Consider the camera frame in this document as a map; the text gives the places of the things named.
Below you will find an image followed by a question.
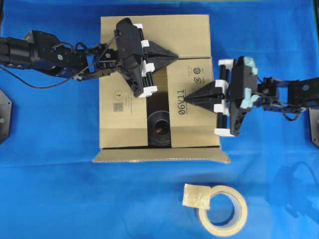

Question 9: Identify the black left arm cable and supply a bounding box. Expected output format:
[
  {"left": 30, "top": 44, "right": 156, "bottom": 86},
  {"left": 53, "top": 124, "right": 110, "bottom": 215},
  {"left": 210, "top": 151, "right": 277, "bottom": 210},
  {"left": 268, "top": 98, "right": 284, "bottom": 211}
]
[{"left": 0, "top": 36, "right": 123, "bottom": 90}]

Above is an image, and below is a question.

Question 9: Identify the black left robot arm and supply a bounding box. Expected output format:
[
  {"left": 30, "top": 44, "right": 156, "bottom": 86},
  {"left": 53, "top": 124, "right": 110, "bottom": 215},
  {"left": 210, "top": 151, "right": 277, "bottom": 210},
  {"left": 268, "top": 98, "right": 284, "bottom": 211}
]
[{"left": 0, "top": 18, "right": 178, "bottom": 98}]

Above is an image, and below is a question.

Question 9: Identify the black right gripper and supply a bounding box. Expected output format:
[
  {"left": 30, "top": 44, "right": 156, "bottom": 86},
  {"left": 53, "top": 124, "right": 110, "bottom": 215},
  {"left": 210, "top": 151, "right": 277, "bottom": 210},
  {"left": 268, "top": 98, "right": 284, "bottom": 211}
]
[{"left": 184, "top": 56, "right": 259, "bottom": 136}]

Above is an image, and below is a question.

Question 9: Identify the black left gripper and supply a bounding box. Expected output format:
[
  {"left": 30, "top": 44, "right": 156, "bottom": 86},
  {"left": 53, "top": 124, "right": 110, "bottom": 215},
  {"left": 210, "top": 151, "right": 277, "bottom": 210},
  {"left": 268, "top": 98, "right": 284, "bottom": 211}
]
[{"left": 115, "top": 17, "right": 178, "bottom": 98}]

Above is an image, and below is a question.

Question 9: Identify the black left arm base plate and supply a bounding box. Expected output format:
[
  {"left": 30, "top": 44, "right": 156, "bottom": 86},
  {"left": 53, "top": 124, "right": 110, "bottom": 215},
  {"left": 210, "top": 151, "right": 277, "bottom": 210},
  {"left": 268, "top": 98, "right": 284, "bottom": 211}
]
[{"left": 0, "top": 90, "right": 12, "bottom": 143}]

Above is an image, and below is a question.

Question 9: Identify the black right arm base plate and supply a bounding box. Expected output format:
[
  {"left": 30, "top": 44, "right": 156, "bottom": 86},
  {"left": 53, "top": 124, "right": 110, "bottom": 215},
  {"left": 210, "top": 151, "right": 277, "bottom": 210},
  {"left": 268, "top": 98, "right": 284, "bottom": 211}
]
[{"left": 309, "top": 108, "right": 319, "bottom": 147}]

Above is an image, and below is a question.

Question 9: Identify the black round object in box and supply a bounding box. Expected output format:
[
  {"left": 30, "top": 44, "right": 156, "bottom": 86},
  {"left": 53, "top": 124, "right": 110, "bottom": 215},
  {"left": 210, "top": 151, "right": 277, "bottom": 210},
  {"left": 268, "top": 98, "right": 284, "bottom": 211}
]
[{"left": 147, "top": 111, "right": 171, "bottom": 148}]

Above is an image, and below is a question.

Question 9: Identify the beige masking tape roll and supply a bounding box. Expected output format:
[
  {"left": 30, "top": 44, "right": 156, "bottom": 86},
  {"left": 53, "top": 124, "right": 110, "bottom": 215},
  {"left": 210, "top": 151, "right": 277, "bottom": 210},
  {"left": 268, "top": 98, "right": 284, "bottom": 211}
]
[{"left": 182, "top": 184, "right": 248, "bottom": 237}]

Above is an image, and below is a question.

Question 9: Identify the blue table cloth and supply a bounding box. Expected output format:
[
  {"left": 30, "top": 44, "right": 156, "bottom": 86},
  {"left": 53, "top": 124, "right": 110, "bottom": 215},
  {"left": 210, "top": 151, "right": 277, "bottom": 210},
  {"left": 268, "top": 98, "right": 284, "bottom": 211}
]
[{"left": 0, "top": 0, "right": 319, "bottom": 239}]

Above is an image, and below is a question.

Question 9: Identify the brown cardboard box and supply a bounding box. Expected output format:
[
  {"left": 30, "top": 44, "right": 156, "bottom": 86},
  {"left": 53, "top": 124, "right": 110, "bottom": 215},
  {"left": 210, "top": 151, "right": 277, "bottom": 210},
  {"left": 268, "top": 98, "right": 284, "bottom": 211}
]
[{"left": 94, "top": 14, "right": 230, "bottom": 163}]

